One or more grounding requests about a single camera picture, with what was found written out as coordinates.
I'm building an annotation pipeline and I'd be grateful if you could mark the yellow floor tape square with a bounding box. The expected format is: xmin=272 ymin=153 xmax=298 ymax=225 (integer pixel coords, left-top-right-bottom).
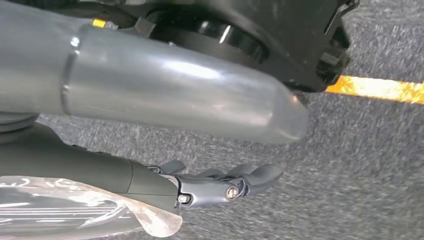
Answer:
xmin=325 ymin=75 xmax=424 ymax=106

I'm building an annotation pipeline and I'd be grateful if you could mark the clear plastic film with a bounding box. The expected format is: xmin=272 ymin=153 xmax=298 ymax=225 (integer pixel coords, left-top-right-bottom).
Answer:
xmin=0 ymin=175 xmax=184 ymax=240

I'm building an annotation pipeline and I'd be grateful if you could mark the silver robot leg shell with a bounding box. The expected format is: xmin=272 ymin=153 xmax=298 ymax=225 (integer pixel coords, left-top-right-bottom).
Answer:
xmin=0 ymin=0 xmax=310 ymax=146

